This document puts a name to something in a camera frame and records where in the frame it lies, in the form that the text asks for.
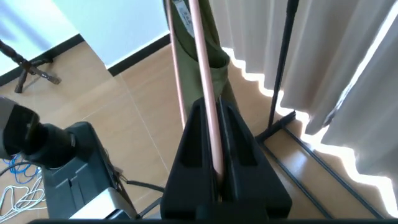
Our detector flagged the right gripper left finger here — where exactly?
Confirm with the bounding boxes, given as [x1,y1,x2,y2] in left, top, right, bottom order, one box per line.
[160,96,218,218]

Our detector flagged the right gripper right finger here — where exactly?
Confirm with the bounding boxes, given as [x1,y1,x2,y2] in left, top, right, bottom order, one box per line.
[217,96,293,218]

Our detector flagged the pink clothes hanger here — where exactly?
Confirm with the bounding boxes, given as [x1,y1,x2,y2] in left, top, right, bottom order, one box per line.
[164,0,225,187]

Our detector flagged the green printed T-shirt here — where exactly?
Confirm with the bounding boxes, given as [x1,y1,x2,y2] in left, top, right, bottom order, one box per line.
[163,0,240,119]

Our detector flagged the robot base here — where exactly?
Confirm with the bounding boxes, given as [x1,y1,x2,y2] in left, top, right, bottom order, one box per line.
[40,121,139,220]

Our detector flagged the black clothes rack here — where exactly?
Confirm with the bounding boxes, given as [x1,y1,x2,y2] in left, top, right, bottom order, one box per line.
[254,0,386,220]

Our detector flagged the beige curtain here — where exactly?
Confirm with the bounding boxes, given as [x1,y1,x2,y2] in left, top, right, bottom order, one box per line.
[210,0,398,187]

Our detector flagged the dark wooden stand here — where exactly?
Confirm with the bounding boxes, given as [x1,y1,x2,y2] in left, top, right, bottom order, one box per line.
[0,39,62,94]

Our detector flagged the black cable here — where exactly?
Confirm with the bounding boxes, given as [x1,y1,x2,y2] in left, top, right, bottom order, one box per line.
[123,179,165,194]

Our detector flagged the blue cable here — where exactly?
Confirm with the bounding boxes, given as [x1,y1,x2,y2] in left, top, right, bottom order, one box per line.
[1,154,41,184]

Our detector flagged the white cable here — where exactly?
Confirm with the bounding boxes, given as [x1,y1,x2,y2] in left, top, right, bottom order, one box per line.
[0,177,47,223]

